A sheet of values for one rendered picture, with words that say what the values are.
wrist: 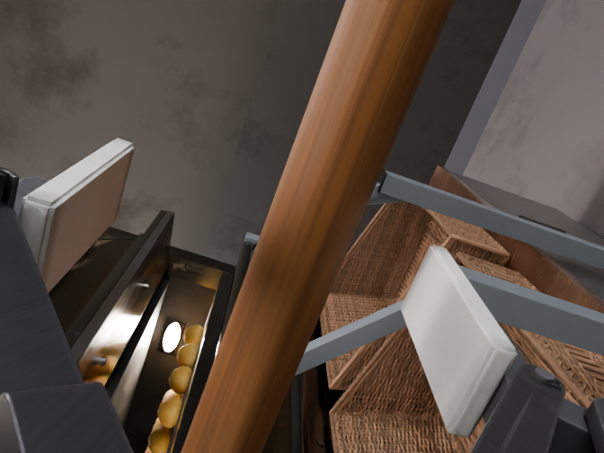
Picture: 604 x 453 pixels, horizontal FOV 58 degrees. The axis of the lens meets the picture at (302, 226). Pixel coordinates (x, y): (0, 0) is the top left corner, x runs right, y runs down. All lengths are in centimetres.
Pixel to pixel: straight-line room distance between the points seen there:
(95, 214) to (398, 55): 10
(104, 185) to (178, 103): 304
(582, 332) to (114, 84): 289
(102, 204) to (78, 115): 321
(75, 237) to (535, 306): 60
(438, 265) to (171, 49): 303
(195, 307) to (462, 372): 179
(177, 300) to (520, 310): 141
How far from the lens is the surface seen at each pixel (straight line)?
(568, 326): 73
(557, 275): 117
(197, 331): 180
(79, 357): 106
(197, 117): 321
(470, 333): 16
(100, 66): 330
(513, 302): 68
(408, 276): 187
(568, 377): 82
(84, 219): 17
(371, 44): 16
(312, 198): 17
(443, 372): 17
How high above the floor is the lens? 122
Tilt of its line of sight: 8 degrees down
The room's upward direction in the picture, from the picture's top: 72 degrees counter-clockwise
